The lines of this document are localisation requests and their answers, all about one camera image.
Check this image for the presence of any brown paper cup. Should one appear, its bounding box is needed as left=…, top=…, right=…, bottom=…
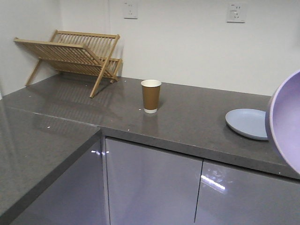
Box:
left=141, top=80, right=162, bottom=113

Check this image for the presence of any purple bowl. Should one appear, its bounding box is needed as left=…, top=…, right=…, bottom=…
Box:
left=265, top=71, right=300, bottom=173

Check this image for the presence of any light blue plate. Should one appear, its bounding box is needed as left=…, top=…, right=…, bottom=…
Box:
left=225, top=108, right=268, bottom=141

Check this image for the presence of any grey cabinet door left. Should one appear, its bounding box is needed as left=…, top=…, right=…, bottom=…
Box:
left=105, top=138, right=202, bottom=225

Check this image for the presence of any grey cabinet door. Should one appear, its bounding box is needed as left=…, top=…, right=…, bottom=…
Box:
left=105, top=138, right=202, bottom=225
left=195, top=160, right=300, bottom=225

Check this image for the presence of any wooden dish rack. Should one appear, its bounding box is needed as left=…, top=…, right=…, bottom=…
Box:
left=14, top=30, right=122, bottom=98

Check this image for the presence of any grey cabinet door right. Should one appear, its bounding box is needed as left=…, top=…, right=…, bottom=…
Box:
left=195, top=160, right=300, bottom=225

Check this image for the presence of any white wall socket left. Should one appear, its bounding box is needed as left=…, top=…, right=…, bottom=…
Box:
left=123, top=0, right=138, bottom=19

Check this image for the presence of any white wall socket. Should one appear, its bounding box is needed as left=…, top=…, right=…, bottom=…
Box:
left=226, top=3, right=248, bottom=23
left=123, top=0, right=138, bottom=19

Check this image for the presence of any white wall socket right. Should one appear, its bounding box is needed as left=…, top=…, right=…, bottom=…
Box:
left=226, top=3, right=248, bottom=23

